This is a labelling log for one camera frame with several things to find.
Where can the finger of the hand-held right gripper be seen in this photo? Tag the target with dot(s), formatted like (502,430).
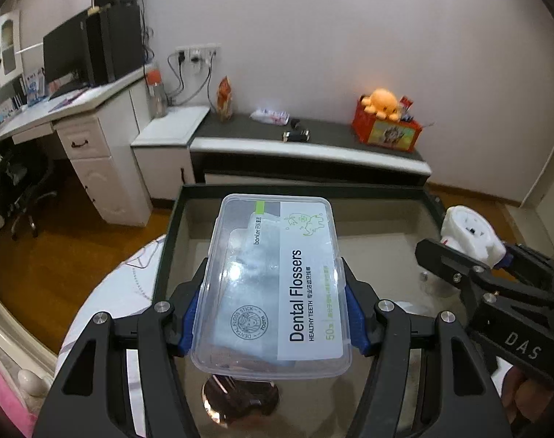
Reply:
(541,267)
(446,264)

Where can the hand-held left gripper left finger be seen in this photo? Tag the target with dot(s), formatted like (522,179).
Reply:
(190,312)

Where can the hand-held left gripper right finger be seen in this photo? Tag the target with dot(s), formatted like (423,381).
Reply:
(357,317)

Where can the white pink block figure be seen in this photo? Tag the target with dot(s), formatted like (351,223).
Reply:
(473,237)

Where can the clear plastic floss pick box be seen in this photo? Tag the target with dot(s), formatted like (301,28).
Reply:
(258,283)

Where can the pink black-rimmed storage box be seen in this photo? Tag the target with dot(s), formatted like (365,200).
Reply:
(197,219)

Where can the person's right hand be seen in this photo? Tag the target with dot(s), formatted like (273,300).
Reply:
(513,392)

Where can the white door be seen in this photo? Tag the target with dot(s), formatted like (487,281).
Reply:
(548,182)

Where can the copper round jar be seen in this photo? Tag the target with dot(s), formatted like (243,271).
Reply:
(240,401)

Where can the red printed storage box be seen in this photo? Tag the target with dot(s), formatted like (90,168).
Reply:
(386,134)

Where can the white side cabinet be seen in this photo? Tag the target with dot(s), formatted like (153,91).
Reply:
(163,155)

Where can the small red packet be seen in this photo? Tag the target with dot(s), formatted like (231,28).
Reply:
(407,107)

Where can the white desk with drawers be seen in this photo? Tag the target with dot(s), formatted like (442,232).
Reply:
(108,169)

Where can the dark-topped low cabinet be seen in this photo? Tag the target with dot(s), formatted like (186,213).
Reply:
(331,137)

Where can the orange octopus plush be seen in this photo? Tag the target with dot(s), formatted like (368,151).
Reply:
(381,102)

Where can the black gold small case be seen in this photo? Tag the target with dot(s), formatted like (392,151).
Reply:
(296,136)

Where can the pink blanket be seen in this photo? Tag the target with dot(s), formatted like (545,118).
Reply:
(5,397)

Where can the small black object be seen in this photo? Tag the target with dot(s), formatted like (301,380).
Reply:
(295,123)

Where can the black office chair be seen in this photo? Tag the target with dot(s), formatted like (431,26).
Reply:
(24,191)

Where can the white tissue pack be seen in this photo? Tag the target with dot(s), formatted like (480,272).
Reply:
(270,116)

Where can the orange snack bag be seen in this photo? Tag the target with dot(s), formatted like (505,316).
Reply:
(225,100)

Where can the orange-capped clear bottle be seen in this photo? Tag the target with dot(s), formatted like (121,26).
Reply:
(157,98)

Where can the pink paper folder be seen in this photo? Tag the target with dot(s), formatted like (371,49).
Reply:
(69,100)

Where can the black keyboard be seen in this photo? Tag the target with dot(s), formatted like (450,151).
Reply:
(67,89)

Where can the blue printed card box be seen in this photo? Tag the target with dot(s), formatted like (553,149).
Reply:
(35,86)

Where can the black computer tower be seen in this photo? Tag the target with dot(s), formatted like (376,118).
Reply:
(117,45)

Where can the black computer monitor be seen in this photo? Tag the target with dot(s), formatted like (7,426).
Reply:
(65,54)

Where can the cream bed frame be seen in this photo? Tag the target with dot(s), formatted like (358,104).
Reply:
(30,381)

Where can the white wall power strip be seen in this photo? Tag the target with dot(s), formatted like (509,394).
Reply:
(198,49)

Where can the white glass-door wall cabinet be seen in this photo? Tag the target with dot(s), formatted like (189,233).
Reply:
(5,50)

